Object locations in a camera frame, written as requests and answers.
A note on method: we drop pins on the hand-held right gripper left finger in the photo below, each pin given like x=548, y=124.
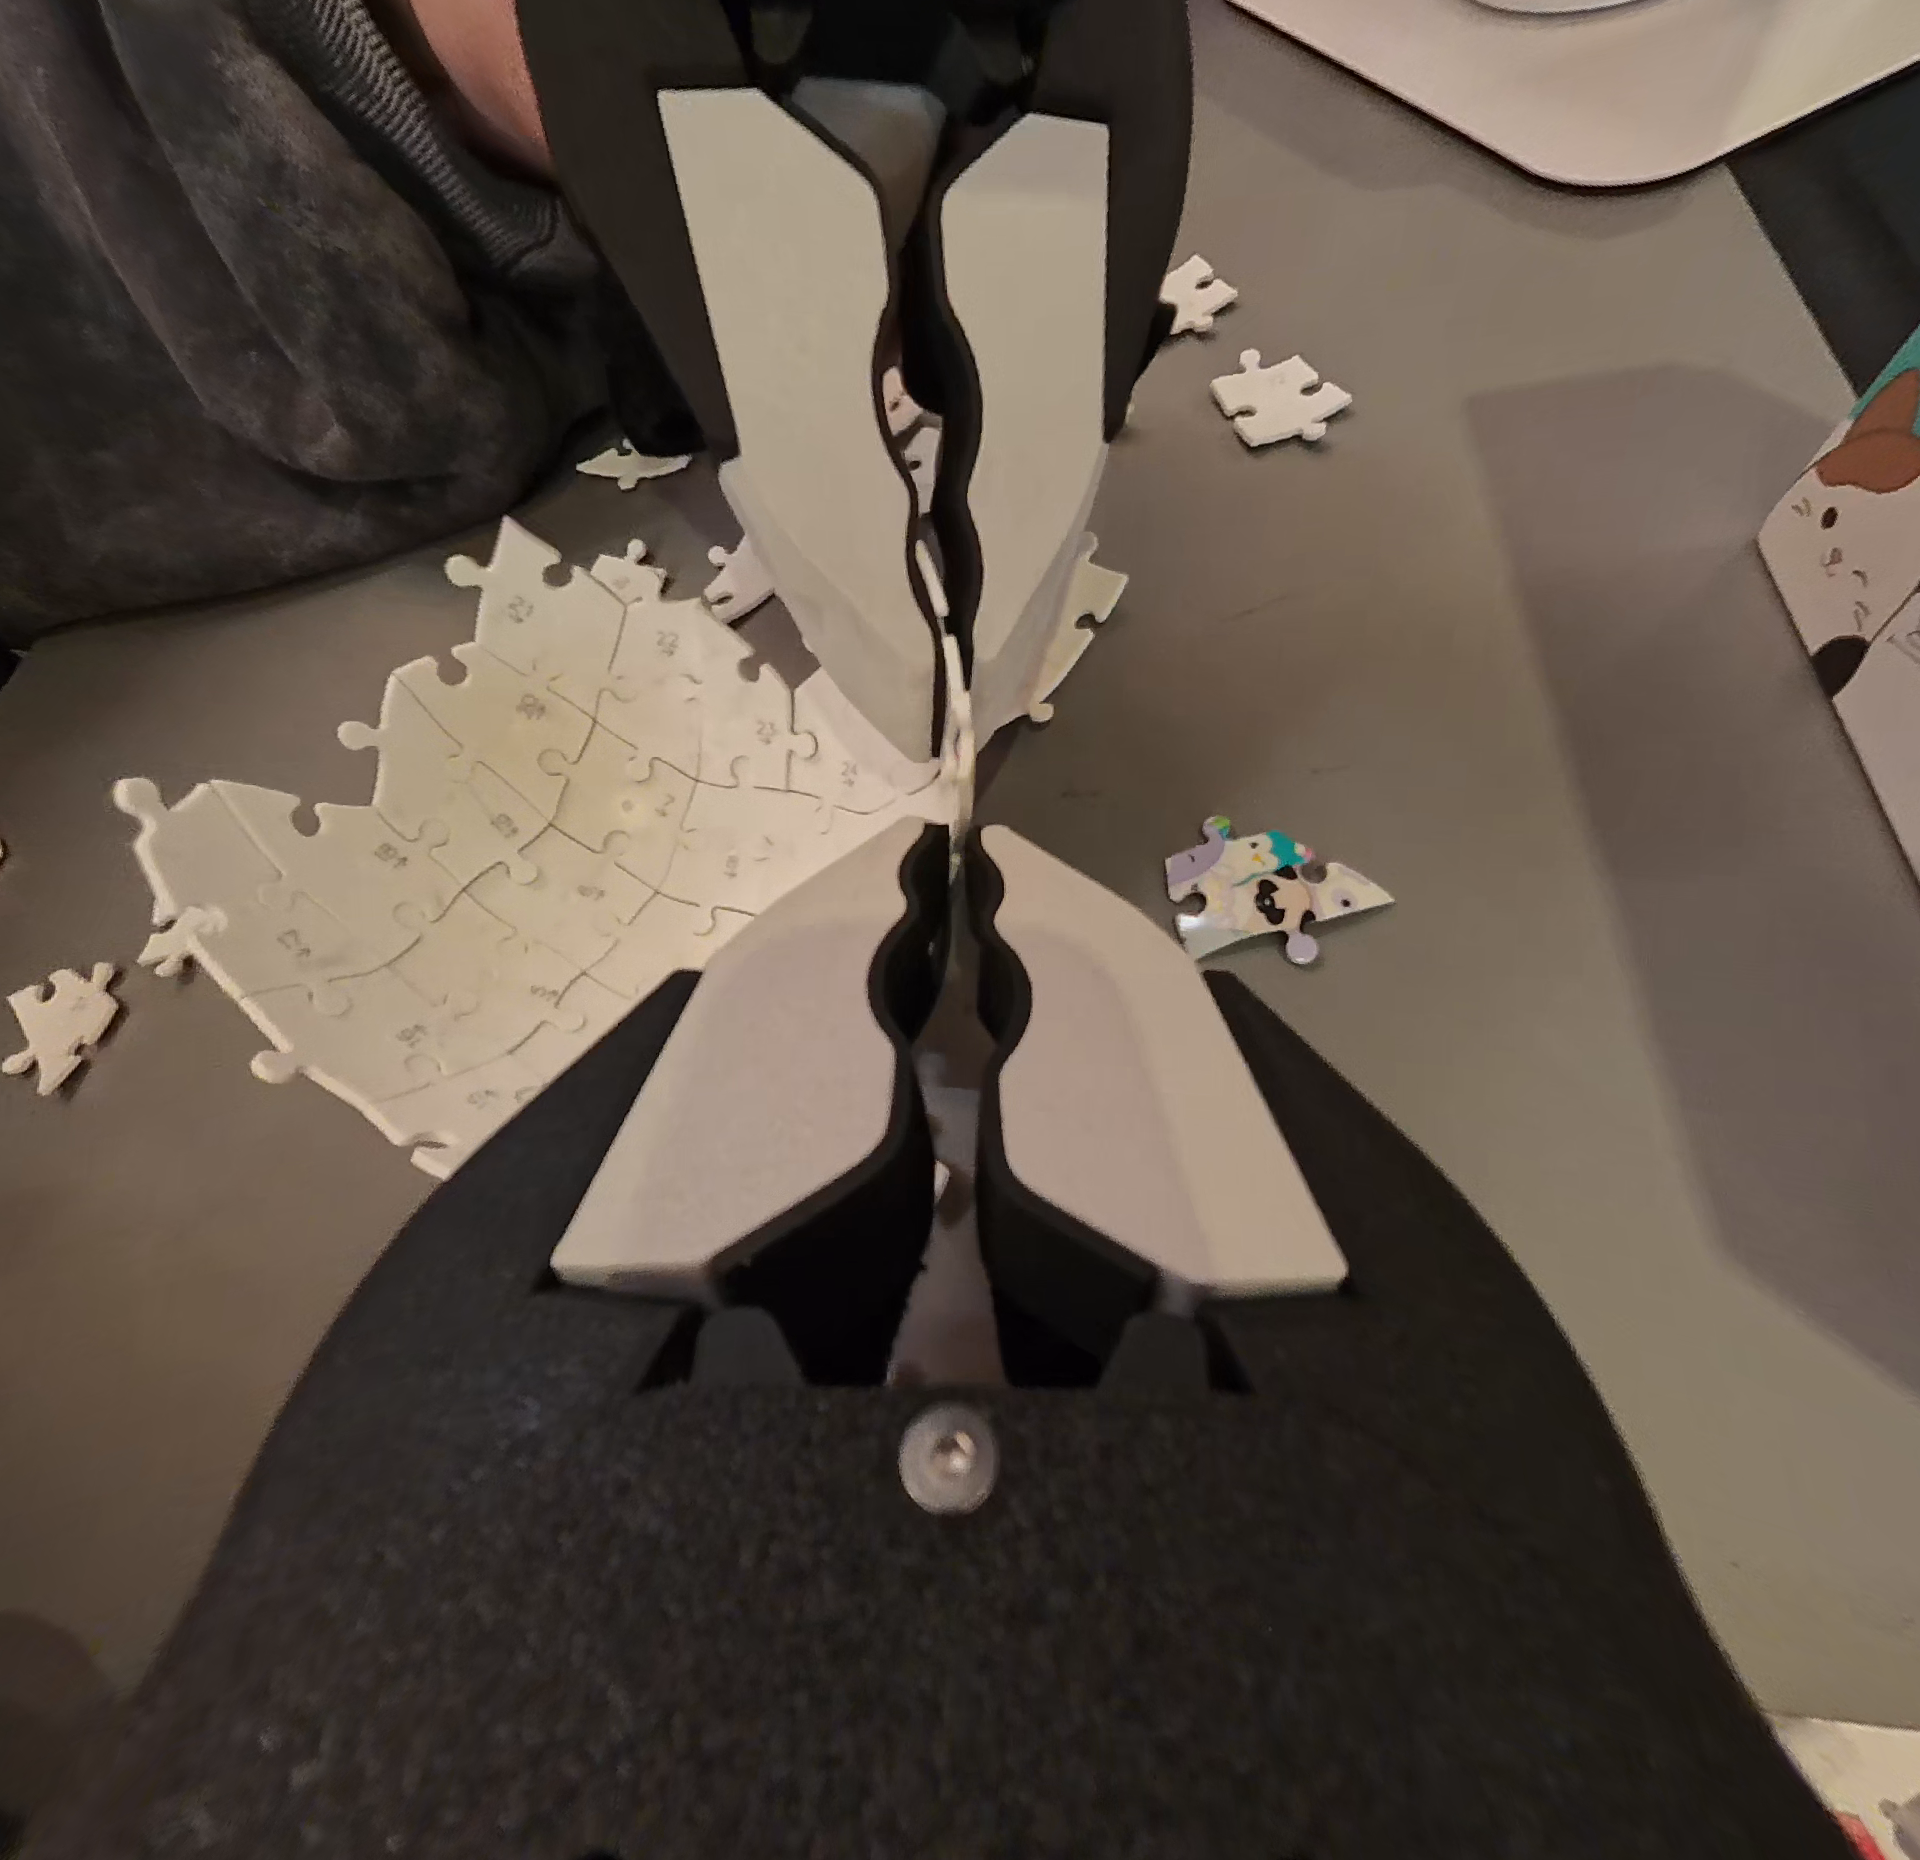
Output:
x=749, y=1111

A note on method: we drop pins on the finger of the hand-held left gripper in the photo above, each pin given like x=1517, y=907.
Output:
x=795, y=362
x=1043, y=362

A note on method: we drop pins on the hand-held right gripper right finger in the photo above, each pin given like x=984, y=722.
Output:
x=1162, y=1111

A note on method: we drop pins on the colourful printed puzzle piece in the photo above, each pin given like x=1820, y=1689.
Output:
x=1275, y=892

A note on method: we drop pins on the partly built white puzzle ball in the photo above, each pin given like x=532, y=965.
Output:
x=495, y=840

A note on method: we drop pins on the person's left forearm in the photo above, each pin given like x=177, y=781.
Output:
x=194, y=315

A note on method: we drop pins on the white puzzle piece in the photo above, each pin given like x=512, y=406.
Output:
x=1279, y=399
x=59, y=1026
x=943, y=1154
x=738, y=577
x=1195, y=297
x=179, y=942
x=630, y=464
x=1091, y=616

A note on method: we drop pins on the colourful puzzle ball box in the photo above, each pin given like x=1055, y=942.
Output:
x=1860, y=644

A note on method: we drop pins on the puzzle instruction leaflet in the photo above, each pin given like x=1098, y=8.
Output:
x=1851, y=1785

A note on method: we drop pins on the white stand with base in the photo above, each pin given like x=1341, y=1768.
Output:
x=1576, y=92

